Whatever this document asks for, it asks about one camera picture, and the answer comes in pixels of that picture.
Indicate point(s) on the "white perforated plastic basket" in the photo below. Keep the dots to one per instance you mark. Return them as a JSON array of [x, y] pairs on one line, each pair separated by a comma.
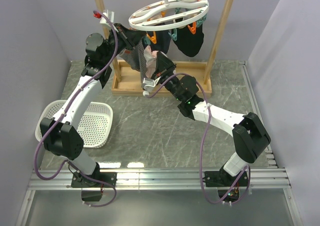
[[94, 126]]

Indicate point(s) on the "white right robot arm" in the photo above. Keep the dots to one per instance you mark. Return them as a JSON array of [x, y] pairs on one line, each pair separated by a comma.
[[249, 135]]

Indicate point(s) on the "white pink-trimmed underwear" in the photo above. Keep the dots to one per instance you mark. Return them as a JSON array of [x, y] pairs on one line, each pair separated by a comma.
[[151, 61]]

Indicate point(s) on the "grey striped underwear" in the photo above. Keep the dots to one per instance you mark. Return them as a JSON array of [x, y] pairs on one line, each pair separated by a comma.
[[136, 59]]

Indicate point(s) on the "navy blue underwear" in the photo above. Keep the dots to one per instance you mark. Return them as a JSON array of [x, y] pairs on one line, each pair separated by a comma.
[[163, 40]]

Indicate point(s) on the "white oval clip hanger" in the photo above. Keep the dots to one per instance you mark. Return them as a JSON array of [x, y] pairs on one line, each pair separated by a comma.
[[168, 14]]

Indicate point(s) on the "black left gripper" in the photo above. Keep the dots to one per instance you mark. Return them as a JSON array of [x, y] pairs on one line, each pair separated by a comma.
[[130, 38]]

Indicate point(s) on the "orange clothes peg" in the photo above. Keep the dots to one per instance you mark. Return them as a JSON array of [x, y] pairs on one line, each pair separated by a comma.
[[192, 27], [152, 38]]

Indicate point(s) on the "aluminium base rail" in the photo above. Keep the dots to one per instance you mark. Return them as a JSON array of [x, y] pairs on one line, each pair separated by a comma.
[[156, 152]]

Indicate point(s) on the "black underwear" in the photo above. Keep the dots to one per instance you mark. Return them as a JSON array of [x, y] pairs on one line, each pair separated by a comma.
[[189, 44]]

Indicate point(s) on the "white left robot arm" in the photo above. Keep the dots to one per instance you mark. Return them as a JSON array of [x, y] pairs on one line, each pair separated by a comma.
[[59, 133]]

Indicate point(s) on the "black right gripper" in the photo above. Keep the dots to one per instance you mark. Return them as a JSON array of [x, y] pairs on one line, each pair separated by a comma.
[[163, 69]]

